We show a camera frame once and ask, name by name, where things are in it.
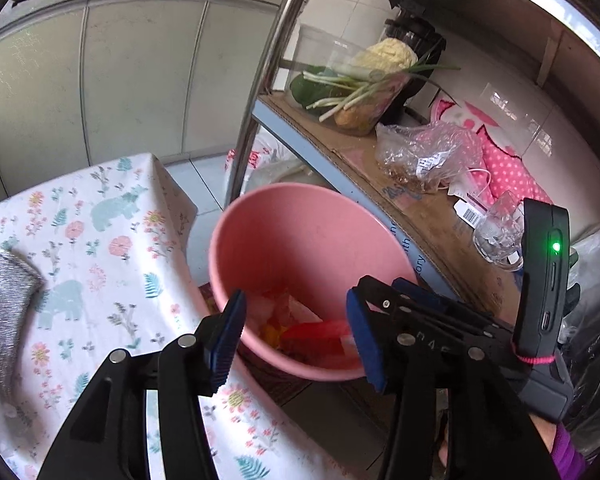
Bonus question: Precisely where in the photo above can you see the grey kitchen counter cabinet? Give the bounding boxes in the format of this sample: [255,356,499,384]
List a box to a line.
[0,0,291,201]

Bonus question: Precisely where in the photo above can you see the dark green vegetable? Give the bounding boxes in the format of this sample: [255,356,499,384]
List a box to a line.
[290,66,352,107]

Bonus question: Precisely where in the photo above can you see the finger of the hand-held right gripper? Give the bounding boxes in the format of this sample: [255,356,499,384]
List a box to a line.
[392,278,512,333]
[357,275,513,348]

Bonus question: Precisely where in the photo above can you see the grey cloth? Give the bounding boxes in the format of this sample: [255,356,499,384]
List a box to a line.
[0,244,47,397]

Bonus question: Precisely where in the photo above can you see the black blender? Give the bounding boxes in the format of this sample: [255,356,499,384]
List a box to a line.
[382,7,449,107]

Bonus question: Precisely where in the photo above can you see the person's right forearm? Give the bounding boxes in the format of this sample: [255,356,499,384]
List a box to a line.
[530,410,592,480]

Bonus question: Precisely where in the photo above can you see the pink plastic basin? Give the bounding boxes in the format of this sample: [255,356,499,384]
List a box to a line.
[209,185,421,382]

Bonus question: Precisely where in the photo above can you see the glass mug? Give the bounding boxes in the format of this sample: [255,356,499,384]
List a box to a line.
[472,191,529,272]

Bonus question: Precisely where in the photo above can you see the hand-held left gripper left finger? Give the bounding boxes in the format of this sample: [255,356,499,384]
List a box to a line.
[37,289,247,480]

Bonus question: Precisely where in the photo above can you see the metal storage rack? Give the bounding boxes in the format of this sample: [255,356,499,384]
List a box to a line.
[227,0,600,321]

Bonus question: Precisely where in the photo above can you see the black plastic bag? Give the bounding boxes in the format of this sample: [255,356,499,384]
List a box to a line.
[560,225,600,457]

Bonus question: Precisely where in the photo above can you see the cauliflower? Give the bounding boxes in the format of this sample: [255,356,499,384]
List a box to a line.
[352,37,419,72]

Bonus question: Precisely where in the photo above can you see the clear plastic bag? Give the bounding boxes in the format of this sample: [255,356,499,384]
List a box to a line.
[375,122,487,194]

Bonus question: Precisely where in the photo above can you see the red snack packet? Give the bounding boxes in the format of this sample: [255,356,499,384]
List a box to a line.
[280,320,355,361]

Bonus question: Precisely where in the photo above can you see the white red plastic bag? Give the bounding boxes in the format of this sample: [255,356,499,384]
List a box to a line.
[225,135,302,182]

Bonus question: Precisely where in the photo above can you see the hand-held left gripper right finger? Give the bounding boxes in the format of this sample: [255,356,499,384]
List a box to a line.
[346,287,556,480]

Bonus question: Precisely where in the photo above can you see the white cable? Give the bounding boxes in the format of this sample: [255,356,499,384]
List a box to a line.
[447,167,494,207]

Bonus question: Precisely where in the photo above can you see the clear plastic wrap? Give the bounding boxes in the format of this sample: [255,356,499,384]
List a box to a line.
[250,292,322,331]

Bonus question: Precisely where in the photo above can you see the pink polka dot cloth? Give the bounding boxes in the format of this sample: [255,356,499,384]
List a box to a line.
[430,99,554,207]

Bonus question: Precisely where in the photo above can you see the green onions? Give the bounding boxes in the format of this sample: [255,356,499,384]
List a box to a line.
[302,55,462,124]

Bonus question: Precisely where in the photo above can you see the cardboard shelf liner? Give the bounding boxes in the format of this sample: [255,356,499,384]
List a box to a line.
[260,92,527,322]

